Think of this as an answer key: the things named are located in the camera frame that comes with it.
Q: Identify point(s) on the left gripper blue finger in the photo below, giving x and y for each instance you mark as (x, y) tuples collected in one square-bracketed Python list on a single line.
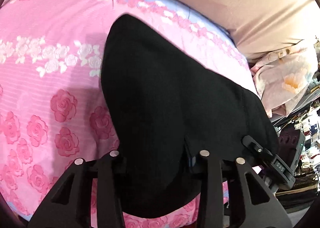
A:
[(191, 154)]

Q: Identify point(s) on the black pants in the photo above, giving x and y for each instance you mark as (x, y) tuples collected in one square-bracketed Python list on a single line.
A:
[(159, 98)]

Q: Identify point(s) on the pale floral blanket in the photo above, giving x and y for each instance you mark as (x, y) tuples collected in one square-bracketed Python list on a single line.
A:
[(282, 77)]

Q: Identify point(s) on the pink rose bedsheet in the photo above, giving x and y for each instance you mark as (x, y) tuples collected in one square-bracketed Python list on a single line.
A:
[(52, 108)]

